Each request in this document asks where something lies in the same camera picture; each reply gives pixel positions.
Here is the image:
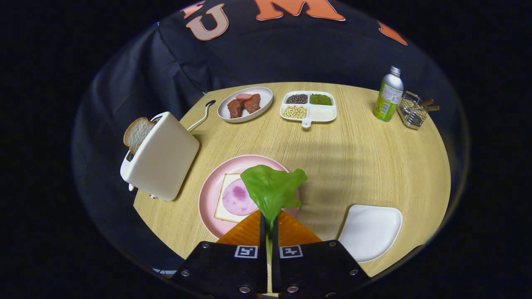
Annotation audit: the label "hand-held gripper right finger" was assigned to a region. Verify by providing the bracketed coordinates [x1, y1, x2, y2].
[272, 210, 371, 297]

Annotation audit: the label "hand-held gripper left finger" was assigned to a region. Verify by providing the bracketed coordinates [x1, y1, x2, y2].
[172, 209, 267, 297]

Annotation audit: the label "green lettuce leaf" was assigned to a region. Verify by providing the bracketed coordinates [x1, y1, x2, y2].
[240, 165, 308, 266]

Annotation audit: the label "toasted bread slice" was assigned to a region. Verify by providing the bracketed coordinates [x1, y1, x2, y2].
[123, 117, 156, 154]

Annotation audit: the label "white square bread slice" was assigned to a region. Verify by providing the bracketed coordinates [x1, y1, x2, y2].
[214, 173, 260, 223]

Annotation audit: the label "white curved plate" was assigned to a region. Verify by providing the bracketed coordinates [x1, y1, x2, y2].
[337, 204, 403, 263]

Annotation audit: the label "pink ham slice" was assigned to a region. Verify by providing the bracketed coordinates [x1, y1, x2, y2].
[222, 179, 259, 216]

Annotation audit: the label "pink round plate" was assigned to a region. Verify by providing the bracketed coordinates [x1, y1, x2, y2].
[198, 154, 300, 239]

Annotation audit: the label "white toaster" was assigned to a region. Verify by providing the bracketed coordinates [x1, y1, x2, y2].
[120, 111, 200, 202]

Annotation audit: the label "white divided tray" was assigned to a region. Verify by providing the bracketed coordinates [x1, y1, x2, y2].
[279, 91, 337, 128]

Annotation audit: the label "yellow soybeans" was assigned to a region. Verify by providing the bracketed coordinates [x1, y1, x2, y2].
[283, 105, 307, 119]

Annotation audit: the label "brown meat piece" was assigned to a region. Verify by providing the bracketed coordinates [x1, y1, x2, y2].
[243, 93, 261, 114]
[227, 99, 245, 119]

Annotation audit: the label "white oval plate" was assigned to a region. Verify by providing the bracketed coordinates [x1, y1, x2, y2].
[217, 86, 273, 123]

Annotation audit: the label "silver bottle green label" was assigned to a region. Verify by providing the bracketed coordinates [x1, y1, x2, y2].
[373, 66, 404, 123]

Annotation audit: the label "black backdrop cloth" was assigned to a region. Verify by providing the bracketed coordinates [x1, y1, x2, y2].
[71, 0, 470, 274]

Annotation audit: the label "white toaster cable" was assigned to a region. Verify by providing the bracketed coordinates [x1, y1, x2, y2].
[186, 100, 217, 132]

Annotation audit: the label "metal wire basket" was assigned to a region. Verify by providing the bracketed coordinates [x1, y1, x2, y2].
[397, 91, 429, 130]

